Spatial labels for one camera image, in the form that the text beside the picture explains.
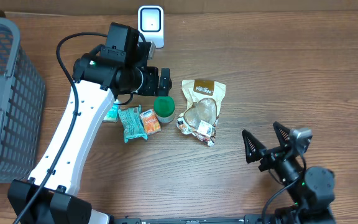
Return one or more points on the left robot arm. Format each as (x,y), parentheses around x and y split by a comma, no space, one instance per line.
(117,67)

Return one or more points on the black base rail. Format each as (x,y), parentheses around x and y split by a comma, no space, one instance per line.
(185,221)

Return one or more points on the brown cardboard backdrop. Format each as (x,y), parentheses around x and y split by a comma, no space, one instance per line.
(110,7)

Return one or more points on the light green wipes packet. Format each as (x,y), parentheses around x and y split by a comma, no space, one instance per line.
(133,127)

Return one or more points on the green Kleenex tissue pack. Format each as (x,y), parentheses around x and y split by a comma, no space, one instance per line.
(112,115)

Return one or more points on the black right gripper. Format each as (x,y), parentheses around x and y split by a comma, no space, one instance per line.
(271,154)

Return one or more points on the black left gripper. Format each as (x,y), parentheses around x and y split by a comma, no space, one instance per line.
(164,82)

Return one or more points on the grey plastic shopping basket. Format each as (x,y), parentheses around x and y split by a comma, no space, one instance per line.
(22,95)

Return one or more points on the green lidded jar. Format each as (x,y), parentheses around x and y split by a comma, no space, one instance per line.
(164,107)

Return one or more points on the orange tissue packet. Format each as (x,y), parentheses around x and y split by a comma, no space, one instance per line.
(150,122)

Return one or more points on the white barcode scanner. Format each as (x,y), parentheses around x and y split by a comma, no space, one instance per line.
(151,24)

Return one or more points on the clear bagged bread pack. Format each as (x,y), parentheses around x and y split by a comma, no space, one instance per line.
(204,100)

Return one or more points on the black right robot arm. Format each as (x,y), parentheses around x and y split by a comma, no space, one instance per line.
(310,188)

